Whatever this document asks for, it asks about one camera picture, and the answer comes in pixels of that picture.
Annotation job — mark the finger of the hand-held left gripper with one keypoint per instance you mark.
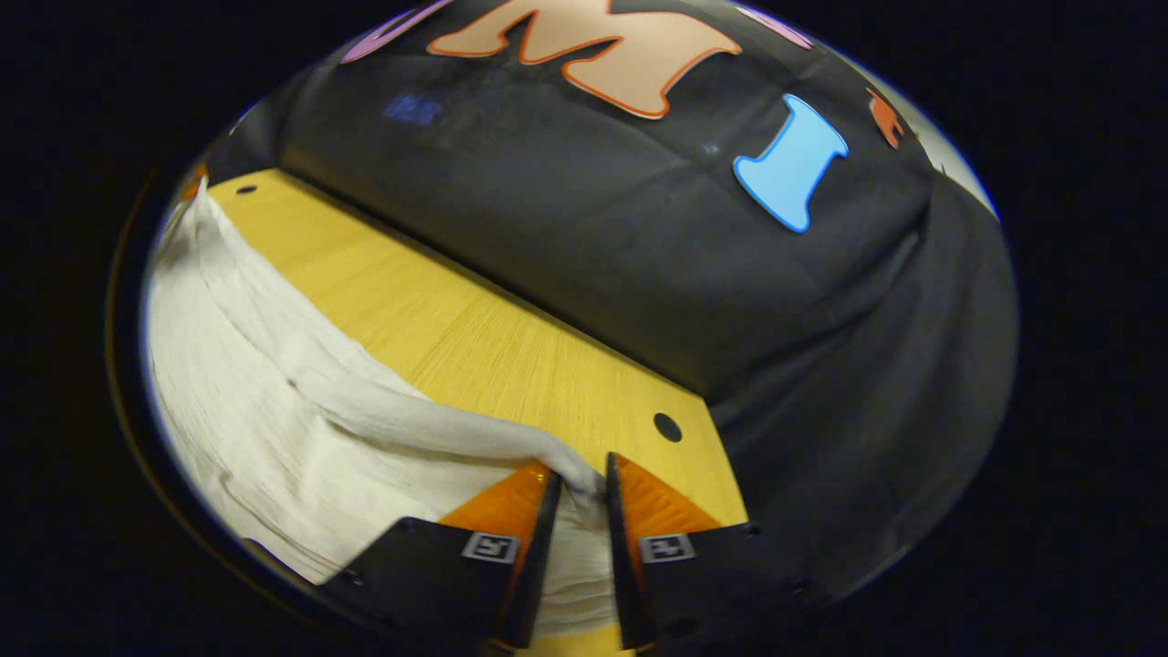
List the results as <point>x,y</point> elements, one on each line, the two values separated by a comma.
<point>194,181</point>

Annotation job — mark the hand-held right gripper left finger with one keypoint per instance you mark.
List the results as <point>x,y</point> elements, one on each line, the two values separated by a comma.
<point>534,547</point>

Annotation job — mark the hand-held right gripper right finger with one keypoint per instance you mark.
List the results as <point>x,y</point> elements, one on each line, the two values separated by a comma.
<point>622,566</point>

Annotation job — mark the white jeans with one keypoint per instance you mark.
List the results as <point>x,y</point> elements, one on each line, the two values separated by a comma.
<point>301,429</point>

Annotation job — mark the black backdrop cloth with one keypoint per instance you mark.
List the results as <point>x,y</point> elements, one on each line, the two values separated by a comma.
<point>593,228</point>

